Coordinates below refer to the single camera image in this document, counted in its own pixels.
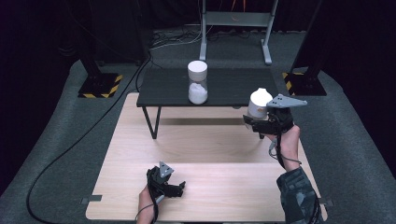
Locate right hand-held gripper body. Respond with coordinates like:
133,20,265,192
251,93,308,136

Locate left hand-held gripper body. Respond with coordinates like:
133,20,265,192
146,161,181,199

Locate white bottle with spout lid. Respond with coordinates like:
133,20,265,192
247,87,275,121

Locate clear jar with white lid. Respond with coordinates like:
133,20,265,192
187,60,209,105

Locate black raised shelf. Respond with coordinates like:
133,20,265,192
135,67,283,140

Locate person's right hand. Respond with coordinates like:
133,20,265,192
263,123,302,173

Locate person's left hand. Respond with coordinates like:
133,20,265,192
135,185,166,224

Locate black stand with striped base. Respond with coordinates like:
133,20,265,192
77,46,124,99
281,0,328,97

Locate dark table edge clip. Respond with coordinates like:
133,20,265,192
317,197,335,207
80,194,104,205

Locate grey metal stand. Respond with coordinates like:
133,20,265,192
198,0,280,66

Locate left hand-held gripper cable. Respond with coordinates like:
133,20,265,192
134,169,161,224

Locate hand-held gripper cable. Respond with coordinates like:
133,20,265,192
134,169,161,224
268,115,304,171

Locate right hand-held gripper cable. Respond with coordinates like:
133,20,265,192
268,115,304,171

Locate thick black floor cable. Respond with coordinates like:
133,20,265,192
25,55,152,224

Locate bundle of floor cables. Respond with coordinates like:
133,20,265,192
150,28,204,50

